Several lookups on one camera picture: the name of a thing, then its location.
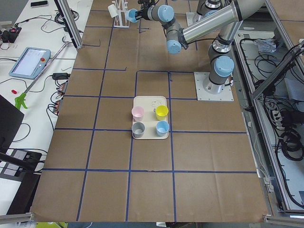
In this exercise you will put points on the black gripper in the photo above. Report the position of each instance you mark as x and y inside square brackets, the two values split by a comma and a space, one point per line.
[144, 13]

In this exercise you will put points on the light blue cup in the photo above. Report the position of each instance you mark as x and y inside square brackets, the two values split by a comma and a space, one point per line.
[130, 15]
[162, 128]

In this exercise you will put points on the white plastic cup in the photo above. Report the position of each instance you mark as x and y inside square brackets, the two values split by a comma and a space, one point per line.
[112, 10]

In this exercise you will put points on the pink plastic cup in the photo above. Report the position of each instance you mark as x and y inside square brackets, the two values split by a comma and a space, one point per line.
[138, 113]

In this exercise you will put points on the yellow plastic cup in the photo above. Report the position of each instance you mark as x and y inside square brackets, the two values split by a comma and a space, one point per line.
[161, 112]

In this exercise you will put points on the grey plastic cup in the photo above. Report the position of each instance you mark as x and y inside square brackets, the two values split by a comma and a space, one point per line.
[138, 129]

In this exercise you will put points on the black smartphone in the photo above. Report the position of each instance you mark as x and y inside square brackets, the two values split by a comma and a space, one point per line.
[40, 3]

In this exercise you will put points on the cream serving tray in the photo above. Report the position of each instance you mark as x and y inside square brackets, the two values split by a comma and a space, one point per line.
[149, 104]

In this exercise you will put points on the black power adapter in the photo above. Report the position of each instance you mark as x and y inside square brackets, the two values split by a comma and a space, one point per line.
[60, 76]

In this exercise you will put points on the blue teach pendant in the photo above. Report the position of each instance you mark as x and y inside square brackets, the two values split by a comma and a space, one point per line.
[30, 63]

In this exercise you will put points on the black electronics box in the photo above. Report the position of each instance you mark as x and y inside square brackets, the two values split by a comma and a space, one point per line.
[9, 36]

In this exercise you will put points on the black monitor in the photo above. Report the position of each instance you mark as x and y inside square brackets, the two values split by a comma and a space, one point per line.
[10, 122]

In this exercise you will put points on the white wire cup rack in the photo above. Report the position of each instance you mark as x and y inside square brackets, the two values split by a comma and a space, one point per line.
[120, 20]

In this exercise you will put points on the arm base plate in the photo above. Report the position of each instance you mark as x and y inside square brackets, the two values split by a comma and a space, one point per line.
[192, 17]
[207, 91]

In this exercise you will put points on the aluminium frame post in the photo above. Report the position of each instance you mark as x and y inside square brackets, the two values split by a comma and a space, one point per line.
[66, 14]

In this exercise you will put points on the green handled reacher grabber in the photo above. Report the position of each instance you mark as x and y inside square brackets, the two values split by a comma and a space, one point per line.
[20, 100]

